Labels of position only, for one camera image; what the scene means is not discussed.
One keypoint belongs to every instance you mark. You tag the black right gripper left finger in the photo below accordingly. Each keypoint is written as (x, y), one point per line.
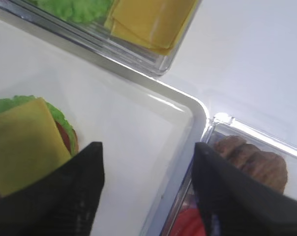
(62, 204)

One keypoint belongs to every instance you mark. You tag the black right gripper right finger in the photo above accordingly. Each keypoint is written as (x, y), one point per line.
(233, 204)

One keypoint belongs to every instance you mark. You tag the lettuce leaf under patty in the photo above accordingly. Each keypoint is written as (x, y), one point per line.
(9, 103)

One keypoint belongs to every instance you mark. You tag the clear lettuce cheese container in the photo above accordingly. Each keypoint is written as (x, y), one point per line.
(97, 38)

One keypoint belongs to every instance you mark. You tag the yellow cheese slice stack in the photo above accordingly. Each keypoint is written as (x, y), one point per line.
(157, 25)

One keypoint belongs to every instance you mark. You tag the green lettuce in container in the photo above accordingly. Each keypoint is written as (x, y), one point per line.
(77, 11)

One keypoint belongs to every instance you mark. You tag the front red tomato slice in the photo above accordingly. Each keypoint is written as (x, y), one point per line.
(188, 223)

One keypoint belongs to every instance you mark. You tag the front brown patty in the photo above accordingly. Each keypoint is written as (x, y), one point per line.
(270, 169)

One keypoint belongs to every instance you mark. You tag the middle brown patty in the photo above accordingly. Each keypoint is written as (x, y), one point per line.
(247, 158)

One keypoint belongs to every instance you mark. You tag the clear patty tomato container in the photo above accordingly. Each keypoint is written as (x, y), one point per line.
(221, 126)

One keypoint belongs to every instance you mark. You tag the rear brown patty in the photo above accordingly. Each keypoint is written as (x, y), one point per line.
(227, 145)

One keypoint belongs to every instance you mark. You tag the brown patty on tray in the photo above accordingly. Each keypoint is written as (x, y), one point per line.
(67, 140)

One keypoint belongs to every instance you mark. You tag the white paper liner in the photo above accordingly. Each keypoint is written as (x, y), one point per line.
(126, 147)

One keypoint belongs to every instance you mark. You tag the silver metal tray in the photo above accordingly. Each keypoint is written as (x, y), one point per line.
(151, 103)

